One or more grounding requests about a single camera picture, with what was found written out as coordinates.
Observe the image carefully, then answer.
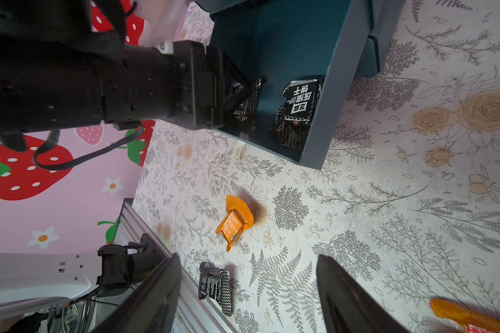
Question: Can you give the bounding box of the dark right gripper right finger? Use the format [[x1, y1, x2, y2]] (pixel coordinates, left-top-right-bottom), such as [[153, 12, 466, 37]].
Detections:
[[316, 255, 407, 333]]

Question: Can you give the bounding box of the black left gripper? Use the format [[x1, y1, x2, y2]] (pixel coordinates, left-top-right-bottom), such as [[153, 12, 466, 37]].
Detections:
[[87, 41, 254, 130]]

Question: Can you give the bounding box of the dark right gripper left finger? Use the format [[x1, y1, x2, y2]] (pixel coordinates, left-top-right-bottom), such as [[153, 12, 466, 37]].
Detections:
[[93, 254, 182, 333]]

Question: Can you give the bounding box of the black cookie packet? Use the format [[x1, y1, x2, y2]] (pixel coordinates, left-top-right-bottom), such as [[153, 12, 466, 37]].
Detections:
[[269, 78, 324, 151], [226, 76, 268, 140], [198, 262, 233, 316]]

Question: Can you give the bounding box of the teal drawer cabinet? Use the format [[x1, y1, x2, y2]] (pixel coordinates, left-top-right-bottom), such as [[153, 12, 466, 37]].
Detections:
[[199, 1, 403, 169]]

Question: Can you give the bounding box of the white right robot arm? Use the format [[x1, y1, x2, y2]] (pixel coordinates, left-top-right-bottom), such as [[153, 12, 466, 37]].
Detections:
[[0, 233, 233, 332]]

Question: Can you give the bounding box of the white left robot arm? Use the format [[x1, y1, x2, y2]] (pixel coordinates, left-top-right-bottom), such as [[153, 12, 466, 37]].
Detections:
[[0, 1, 252, 152]]

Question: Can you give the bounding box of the orange cookie packet centre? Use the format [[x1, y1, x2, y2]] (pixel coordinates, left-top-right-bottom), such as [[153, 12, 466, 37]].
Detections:
[[429, 298, 500, 333]]

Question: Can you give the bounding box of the orange cookie packet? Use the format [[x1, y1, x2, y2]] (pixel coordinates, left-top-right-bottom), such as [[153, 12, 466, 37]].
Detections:
[[215, 195, 254, 252], [429, 298, 500, 333]]

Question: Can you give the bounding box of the orange cookie packet left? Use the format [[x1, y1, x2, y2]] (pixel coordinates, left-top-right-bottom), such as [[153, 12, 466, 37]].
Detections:
[[215, 195, 254, 252]]

